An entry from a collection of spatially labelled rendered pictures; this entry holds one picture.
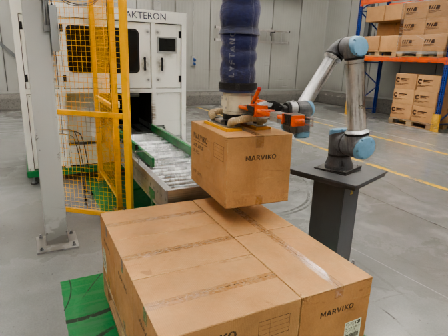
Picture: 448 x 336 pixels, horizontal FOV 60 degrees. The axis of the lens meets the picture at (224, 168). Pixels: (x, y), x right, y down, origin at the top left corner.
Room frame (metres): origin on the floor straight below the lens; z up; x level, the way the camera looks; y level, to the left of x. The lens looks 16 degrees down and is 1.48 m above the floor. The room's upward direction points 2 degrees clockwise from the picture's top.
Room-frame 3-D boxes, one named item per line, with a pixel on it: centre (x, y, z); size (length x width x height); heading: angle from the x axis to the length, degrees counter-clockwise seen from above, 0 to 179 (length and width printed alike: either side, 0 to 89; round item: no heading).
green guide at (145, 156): (3.82, 1.00, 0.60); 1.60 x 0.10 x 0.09; 27
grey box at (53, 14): (2.84, 1.22, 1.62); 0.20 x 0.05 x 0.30; 27
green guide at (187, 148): (4.07, 0.52, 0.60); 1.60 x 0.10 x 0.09; 27
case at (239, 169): (2.33, -0.08, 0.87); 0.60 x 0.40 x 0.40; 23
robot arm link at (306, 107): (2.27, -0.45, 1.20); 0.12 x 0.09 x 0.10; 117
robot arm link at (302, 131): (2.28, -0.45, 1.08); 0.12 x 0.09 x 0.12; 21
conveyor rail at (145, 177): (3.48, 0.89, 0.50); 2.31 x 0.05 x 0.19; 27
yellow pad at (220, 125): (2.31, 0.02, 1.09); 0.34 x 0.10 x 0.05; 25
